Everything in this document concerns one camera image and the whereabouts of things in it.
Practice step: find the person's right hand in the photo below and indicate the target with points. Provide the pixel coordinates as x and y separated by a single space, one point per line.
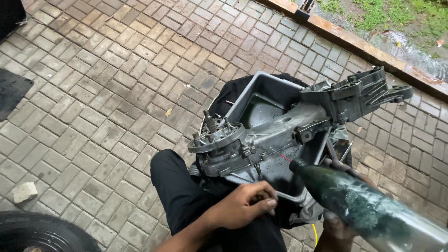
336 229

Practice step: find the black rubber tyre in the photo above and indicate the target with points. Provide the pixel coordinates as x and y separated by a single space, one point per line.
42 234

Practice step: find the person's left hand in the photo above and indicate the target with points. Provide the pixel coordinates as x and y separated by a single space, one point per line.
234 206

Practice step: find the dry yellow leaf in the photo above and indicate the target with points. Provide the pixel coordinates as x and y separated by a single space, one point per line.
168 112

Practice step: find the white stone chunk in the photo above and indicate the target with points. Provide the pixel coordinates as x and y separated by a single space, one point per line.
24 192

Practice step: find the black rubber mat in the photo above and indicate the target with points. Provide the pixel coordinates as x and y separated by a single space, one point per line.
12 94

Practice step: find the wet grass patch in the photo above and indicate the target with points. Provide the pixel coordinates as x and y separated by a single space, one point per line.
402 17

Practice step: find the orange-brown concrete kerb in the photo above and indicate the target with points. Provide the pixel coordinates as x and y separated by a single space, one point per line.
353 40

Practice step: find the metal rod tool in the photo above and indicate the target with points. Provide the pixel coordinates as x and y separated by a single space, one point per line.
346 151

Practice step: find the person's black trousers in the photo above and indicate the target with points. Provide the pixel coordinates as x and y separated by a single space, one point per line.
182 196

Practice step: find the thin red straw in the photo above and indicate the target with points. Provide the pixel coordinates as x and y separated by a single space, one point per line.
281 156

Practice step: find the grey metal wash tray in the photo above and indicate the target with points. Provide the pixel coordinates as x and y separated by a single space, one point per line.
259 87

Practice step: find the grey metal engine crankcase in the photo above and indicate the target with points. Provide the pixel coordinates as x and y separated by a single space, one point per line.
280 129

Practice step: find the black bulky object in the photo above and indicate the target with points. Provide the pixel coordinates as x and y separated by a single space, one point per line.
10 17

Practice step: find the dark green glass bottle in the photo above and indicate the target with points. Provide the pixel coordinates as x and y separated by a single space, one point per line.
360 206

